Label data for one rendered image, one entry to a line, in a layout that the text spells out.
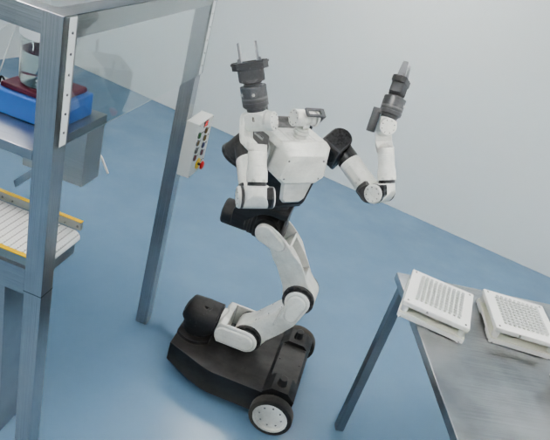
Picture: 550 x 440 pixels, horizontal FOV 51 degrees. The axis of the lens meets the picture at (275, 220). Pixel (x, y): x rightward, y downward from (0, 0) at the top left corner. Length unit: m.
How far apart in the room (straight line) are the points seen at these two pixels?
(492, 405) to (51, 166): 1.49
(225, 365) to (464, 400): 1.20
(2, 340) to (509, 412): 1.72
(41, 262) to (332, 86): 3.67
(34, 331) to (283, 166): 1.03
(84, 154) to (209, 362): 1.24
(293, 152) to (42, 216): 0.95
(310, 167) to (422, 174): 2.85
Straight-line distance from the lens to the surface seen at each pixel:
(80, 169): 1.95
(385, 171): 2.29
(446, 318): 2.13
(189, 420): 2.73
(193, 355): 2.76
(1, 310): 2.20
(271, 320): 2.65
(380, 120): 2.29
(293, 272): 2.49
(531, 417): 2.06
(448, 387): 1.97
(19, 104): 1.81
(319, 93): 5.12
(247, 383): 2.70
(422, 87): 4.87
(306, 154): 2.22
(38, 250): 1.80
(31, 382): 2.15
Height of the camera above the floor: 2.07
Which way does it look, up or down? 29 degrees down
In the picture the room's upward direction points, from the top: 17 degrees clockwise
